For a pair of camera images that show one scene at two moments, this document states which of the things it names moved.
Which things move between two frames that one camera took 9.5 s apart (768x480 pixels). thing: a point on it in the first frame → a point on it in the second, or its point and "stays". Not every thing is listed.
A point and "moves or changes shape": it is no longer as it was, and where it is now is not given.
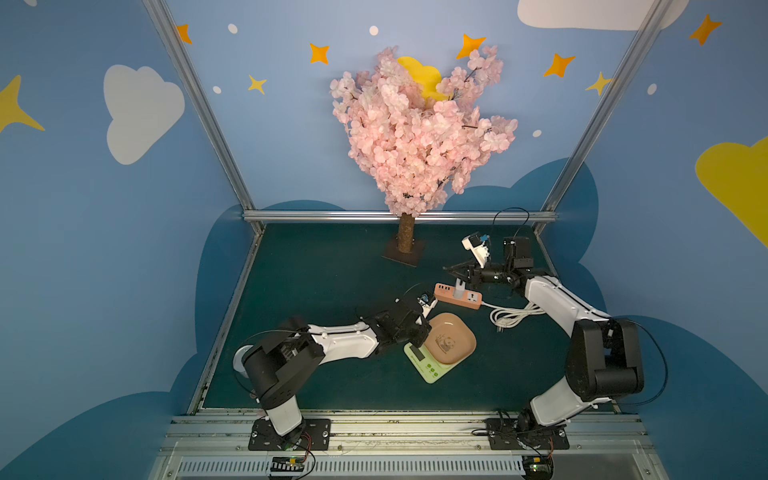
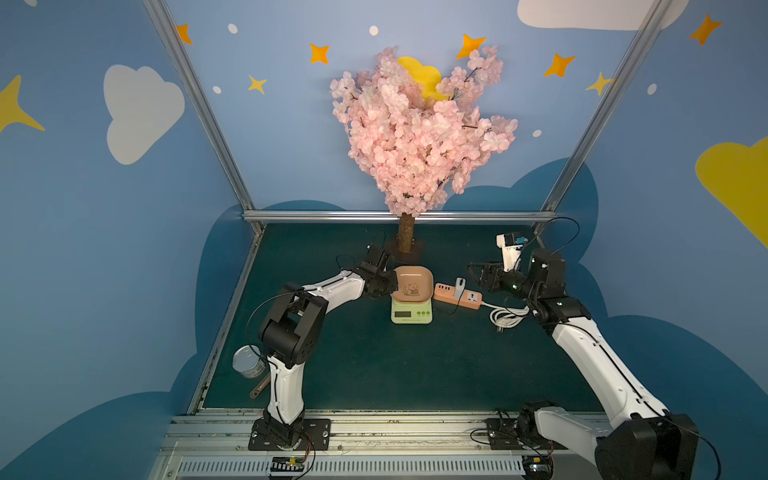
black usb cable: [398, 299] → [458, 303]
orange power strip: [445, 294] stays
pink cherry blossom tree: [417, 148] stays
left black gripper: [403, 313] → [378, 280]
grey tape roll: [237, 359] stays
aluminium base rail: [406, 446] stays
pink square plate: [451, 339] → [414, 284]
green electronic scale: [432, 369] moves or changes shape
